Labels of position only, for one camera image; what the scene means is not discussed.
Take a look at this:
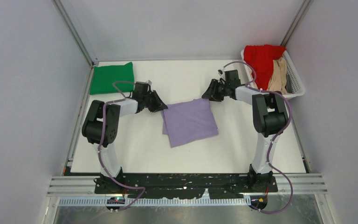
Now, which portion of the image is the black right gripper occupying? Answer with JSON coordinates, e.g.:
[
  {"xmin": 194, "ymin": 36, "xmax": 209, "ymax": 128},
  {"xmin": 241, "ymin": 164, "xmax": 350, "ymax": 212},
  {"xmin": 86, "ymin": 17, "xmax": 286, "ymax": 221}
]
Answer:
[{"xmin": 202, "ymin": 78, "xmax": 230, "ymax": 102}]

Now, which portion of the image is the lavender purple t-shirt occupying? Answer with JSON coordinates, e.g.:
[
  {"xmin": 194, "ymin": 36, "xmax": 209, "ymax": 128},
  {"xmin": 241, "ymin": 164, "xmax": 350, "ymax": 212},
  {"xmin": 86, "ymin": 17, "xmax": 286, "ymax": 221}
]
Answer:
[{"xmin": 162, "ymin": 98, "xmax": 219, "ymax": 148}]

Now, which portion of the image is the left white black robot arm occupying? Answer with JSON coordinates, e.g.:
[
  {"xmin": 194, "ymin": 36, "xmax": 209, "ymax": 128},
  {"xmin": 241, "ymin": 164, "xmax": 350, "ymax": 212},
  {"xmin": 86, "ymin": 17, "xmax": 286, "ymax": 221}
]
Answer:
[{"xmin": 82, "ymin": 81, "xmax": 168, "ymax": 193}]

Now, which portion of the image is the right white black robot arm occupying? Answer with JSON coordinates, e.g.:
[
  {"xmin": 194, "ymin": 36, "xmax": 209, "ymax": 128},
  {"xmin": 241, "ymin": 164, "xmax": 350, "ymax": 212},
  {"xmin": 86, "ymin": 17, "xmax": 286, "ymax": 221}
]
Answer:
[{"xmin": 202, "ymin": 70, "xmax": 289, "ymax": 192}]

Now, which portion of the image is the green folded t-shirt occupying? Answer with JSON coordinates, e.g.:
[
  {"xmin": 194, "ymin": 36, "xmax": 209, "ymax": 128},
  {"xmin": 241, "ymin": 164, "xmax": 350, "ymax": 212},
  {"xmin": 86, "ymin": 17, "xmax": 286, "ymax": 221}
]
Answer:
[{"xmin": 89, "ymin": 62, "xmax": 135, "ymax": 95}]

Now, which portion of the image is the red t-shirt in basket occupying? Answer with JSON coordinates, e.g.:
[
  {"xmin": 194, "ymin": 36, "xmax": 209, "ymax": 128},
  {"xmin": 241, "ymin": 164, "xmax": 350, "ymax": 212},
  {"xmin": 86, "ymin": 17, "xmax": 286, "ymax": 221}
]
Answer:
[{"xmin": 243, "ymin": 44, "xmax": 286, "ymax": 90}]

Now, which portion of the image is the beige t-shirt in basket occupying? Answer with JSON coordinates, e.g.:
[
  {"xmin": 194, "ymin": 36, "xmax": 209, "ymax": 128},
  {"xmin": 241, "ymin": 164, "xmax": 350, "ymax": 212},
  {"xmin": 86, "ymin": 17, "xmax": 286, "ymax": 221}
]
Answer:
[{"xmin": 268, "ymin": 57, "xmax": 289, "ymax": 95}]

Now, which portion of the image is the white plastic laundry basket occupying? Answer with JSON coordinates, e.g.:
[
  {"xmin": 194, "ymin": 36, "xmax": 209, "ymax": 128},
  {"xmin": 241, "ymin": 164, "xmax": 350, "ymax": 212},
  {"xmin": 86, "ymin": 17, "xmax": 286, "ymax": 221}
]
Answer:
[{"xmin": 240, "ymin": 49, "xmax": 306, "ymax": 100}]

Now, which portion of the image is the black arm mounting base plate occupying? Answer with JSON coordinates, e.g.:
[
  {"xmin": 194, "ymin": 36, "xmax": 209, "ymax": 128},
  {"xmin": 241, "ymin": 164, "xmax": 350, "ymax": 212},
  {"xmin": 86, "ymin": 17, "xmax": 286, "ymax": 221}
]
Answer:
[{"xmin": 94, "ymin": 173, "xmax": 278, "ymax": 199}]

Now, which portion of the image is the aluminium front frame rail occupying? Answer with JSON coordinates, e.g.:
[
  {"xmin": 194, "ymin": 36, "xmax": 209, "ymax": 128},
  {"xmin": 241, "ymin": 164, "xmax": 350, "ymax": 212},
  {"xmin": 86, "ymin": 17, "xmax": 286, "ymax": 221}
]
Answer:
[{"xmin": 47, "ymin": 173, "xmax": 328, "ymax": 207}]

